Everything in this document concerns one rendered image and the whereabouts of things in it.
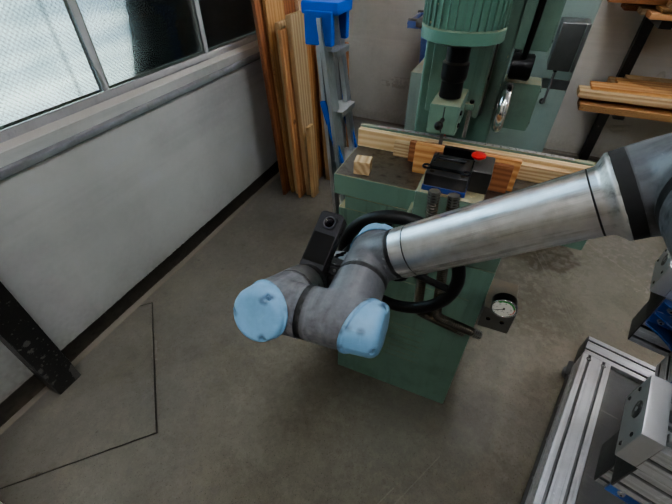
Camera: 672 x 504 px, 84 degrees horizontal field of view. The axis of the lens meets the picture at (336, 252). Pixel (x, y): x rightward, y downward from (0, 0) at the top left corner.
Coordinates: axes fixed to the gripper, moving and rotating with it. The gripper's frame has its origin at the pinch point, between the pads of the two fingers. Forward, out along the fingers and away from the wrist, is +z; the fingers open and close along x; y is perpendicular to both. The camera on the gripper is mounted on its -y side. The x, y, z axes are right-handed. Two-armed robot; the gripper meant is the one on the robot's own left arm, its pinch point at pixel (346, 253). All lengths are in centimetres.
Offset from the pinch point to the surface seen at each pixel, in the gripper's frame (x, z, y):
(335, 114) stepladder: -45, 91, -38
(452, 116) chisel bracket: 12.4, 21.2, -33.5
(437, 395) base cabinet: 29, 60, 59
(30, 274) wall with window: -114, 9, 41
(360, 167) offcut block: -6.5, 19.1, -17.9
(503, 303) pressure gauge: 35.6, 24.1, 7.5
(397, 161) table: 0.4, 29.4, -21.3
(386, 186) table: 1.3, 18.7, -14.7
